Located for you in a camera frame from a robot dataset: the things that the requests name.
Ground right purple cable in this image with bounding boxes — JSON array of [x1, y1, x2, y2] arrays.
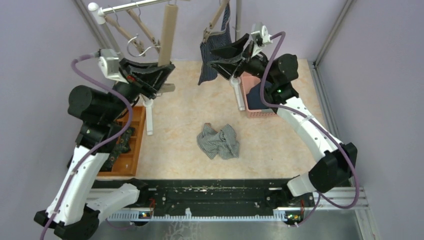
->
[[259, 31, 361, 229]]

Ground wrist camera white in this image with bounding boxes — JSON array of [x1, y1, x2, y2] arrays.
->
[[98, 48, 128, 84], [250, 22, 273, 56]]

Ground pink plastic basket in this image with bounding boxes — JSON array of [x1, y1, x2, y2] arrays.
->
[[240, 73, 277, 118]]

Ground grey striped underwear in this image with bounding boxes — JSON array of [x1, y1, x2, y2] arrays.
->
[[196, 123, 240, 160]]

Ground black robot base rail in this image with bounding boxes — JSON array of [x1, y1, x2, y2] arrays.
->
[[92, 178, 315, 217]]

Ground orange plastic tray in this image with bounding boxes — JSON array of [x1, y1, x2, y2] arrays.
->
[[97, 106, 146, 177]]

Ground beige hanger holding grey underwear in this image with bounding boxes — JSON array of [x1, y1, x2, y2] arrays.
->
[[157, 4, 179, 91]]

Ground dark rolled cloth in tray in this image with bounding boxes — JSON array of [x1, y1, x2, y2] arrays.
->
[[102, 127, 136, 172]]

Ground metal clothes rack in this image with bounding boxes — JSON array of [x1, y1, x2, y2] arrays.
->
[[87, 0, 246, 136]]

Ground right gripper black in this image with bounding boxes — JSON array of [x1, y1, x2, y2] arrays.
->
[[206, 34, 276, 85]]

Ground beige hanger holding navy underwear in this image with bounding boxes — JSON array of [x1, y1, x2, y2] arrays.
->
[[126, 9, 160, 53]]

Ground beige clip hanger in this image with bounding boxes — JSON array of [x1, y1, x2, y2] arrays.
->
[[104, 15, 146, 58]]

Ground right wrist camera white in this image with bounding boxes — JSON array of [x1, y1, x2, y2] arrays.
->
[[250, 22, 273, 56]]

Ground navy underwear cream waistband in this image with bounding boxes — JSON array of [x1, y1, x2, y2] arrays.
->
[[246, 83, 269, 110]]

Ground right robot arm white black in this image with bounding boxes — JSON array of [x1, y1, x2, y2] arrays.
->
[[208, 34, 358, 206]]

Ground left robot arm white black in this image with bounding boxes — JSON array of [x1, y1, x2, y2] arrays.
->
[[34, 53, 175, 240]]

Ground navy pinstriped underwear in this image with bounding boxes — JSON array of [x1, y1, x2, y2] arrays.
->
[[197, 2, 232, 86]]

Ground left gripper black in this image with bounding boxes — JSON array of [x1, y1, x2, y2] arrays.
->
[[103, 56, 176, 121]]

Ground beige hanger holding pinstriped underwear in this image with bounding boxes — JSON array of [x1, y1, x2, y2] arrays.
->
[[201, 0, 230, 43]]

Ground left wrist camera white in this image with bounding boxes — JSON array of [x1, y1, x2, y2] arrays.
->
[[98, 48, 128, 84]]

